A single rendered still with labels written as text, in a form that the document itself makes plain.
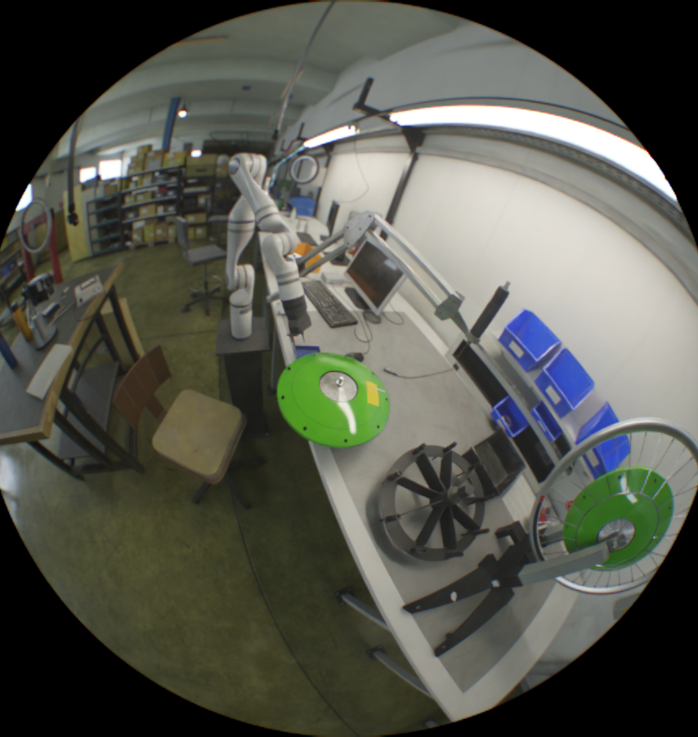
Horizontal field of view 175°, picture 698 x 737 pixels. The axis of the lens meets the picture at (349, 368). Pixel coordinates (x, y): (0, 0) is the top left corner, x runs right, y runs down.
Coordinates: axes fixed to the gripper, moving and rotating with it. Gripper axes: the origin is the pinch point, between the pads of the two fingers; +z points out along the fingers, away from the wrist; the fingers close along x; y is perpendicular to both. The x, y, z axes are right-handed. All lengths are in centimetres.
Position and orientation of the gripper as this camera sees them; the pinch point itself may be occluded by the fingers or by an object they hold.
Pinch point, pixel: (300, 346)
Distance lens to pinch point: 80.0
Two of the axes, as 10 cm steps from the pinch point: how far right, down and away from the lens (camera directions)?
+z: 1.6, 8.2, 5.5
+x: 4.3, -5.6, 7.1
